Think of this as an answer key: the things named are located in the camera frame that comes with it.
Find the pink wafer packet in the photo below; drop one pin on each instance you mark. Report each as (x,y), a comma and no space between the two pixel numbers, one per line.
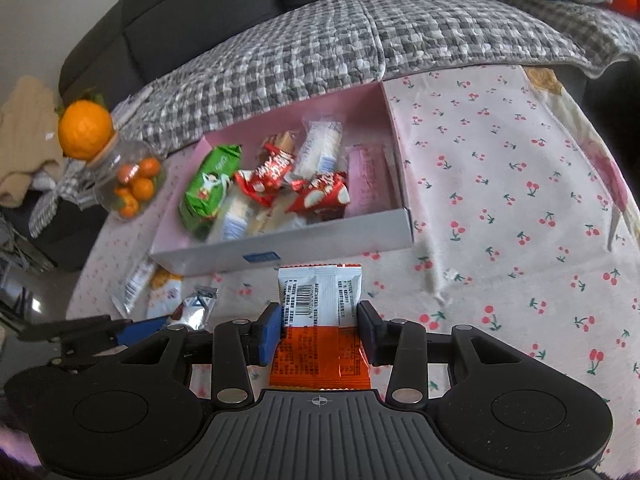
(370,180)

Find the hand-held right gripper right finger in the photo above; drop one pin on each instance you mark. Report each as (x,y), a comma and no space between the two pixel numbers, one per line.
(367,335)

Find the white wafer packet blue label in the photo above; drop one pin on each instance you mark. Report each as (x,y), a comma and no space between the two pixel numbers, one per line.
(232,220)

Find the dark grey sofa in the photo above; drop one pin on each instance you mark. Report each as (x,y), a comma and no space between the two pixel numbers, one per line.
(200,10)

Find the cluster of small mandarins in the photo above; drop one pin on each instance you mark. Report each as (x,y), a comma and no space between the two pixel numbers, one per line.
(137,185)

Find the pale yellow wafer packet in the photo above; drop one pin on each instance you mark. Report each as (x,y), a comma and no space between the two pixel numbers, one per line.
(272,220)

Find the beige cloth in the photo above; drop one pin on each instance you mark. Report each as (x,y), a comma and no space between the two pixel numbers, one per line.
(25,135)

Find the cherry print tablecloth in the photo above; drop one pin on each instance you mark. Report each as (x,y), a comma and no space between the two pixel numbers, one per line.
(500,185)

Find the large orange with leaves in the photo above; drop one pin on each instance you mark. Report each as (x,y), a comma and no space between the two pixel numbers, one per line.
(85,127)

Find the white snack packet orange print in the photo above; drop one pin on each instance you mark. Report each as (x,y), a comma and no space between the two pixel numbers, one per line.
(165,292)

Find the pink fuzzy garment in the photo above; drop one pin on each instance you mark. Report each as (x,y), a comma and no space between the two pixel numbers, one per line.
(12,440)

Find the silver snack packet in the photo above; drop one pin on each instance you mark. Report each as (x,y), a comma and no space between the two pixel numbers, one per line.
(197,307)

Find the red snack packet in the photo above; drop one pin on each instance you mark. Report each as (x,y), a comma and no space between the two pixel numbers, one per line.
(265,175)
(320,197)

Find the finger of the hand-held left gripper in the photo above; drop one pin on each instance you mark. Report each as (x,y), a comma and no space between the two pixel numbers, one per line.
(142,330)

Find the pink cardboard box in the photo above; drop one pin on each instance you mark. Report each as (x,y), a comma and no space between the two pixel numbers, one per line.
(310,255)

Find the brown snack packet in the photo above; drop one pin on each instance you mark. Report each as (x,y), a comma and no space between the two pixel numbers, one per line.
(282,141)

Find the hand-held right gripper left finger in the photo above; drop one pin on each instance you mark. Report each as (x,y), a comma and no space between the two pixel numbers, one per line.
(270,335)

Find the glass jar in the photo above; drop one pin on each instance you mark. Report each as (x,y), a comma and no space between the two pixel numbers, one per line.
(107,190)

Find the grey checked sofa blanket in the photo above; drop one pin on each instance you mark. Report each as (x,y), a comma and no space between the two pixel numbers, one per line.
(300,50)
(600,35)

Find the wooden jar lid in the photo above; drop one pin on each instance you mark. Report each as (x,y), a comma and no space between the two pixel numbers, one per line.
(102,152)

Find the long pale green snack packet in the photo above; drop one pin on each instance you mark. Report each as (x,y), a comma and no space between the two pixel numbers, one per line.
(135,285)

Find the grey checked cloth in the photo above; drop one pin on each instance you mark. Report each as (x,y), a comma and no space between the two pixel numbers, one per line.
(50,210)

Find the orange and white snack packet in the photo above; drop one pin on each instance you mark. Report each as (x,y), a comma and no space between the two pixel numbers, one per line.
(320,300)

